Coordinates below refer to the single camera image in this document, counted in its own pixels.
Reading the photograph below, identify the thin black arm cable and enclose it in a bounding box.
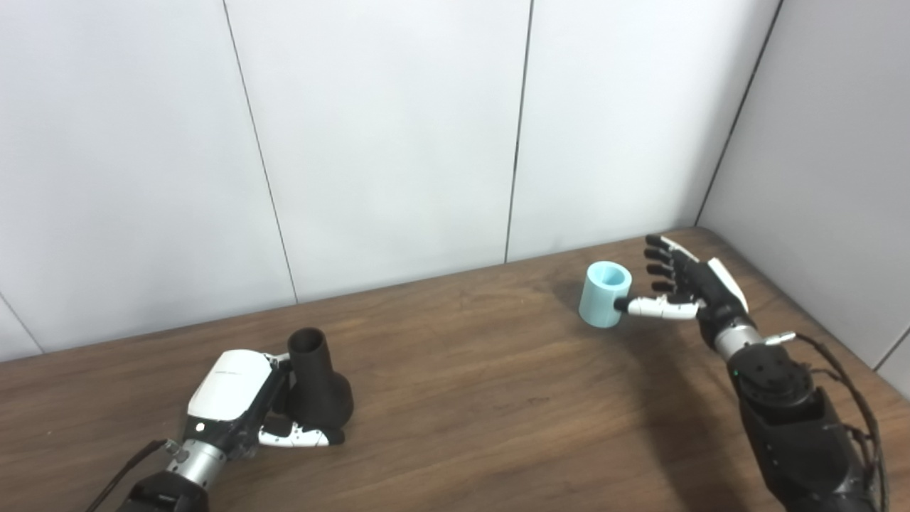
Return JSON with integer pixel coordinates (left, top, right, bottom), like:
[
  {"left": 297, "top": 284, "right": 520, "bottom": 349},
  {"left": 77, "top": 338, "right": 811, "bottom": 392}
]
[{"left": 803, "top": 363, "right": 884, "bottom": 498}]

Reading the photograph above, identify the black funnel-shaped nozzle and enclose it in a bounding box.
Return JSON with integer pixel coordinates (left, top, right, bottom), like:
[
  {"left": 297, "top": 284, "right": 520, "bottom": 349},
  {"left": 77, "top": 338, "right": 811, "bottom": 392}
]
[{"left": 287, "top": 327, "right": 354, "bottom": 431}]

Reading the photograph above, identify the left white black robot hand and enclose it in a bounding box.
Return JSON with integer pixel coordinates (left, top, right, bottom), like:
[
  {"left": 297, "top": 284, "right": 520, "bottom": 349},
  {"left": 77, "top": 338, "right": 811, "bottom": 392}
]
[{"left": 183, "top": 348, "right": 346, "bottom": 459}]

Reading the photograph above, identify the light-blue hose piece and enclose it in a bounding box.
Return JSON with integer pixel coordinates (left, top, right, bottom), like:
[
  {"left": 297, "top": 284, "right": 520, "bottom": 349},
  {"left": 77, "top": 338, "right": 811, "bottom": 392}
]
[{"left": 579, "top": 260, "right": 633, "bottom": 329}]

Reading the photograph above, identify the right wrist thick black cable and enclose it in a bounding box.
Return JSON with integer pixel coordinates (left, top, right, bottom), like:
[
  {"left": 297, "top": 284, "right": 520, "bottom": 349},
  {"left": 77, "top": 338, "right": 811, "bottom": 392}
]
[{"left": 764, "top": 331, "right": 889, "bottom": 512}]

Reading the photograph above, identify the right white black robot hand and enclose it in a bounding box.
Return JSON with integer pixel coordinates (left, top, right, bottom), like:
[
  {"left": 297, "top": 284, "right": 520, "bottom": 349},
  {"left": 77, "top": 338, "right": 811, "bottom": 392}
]
[{"left": 614, "top": 235, "right": 751, "bottom": 349}]

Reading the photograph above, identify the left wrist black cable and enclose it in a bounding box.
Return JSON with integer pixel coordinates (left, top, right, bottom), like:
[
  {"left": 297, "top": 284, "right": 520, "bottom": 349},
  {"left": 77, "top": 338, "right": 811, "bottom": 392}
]
[{"left": 85, "top": 439, "right": 180, "bottom": 512}]

